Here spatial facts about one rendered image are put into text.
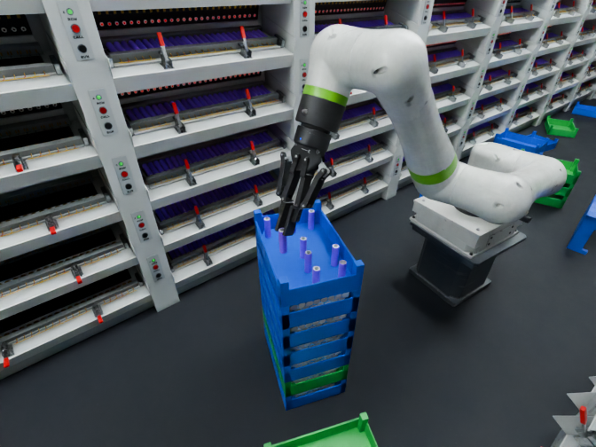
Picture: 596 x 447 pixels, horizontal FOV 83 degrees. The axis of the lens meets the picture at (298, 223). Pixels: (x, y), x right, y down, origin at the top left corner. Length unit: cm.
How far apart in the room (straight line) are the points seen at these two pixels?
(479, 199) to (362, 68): 45
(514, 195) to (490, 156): 42
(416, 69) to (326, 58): 17
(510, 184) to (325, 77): 49
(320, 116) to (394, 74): 16
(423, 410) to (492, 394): 24
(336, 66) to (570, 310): 143
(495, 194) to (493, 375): 72
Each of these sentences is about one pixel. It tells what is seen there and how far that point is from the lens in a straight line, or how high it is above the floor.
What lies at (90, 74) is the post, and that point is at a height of 89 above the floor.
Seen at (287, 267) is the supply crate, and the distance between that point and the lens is 88.
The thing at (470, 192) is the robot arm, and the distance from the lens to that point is 92.
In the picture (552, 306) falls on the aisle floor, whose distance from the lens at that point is 177.
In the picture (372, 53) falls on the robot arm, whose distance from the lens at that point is 63.
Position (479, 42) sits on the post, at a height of 80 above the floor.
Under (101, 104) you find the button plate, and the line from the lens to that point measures 109.
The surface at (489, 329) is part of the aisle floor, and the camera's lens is 154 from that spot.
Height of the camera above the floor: 108
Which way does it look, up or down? 36 degrees down
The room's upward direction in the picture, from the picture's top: straight up
